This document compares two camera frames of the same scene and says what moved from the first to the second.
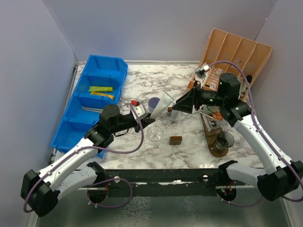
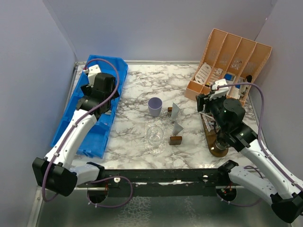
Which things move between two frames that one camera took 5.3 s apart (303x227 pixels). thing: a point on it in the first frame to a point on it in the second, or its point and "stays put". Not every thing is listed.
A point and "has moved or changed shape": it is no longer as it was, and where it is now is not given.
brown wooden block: (175, 140) stays put
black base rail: (150, 183) stays put
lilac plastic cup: (152, 103) has moved or changed shape
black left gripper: (144, 122) to (88, 89)
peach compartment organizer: (225, 53) stays put
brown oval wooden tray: (211, 137) stays put
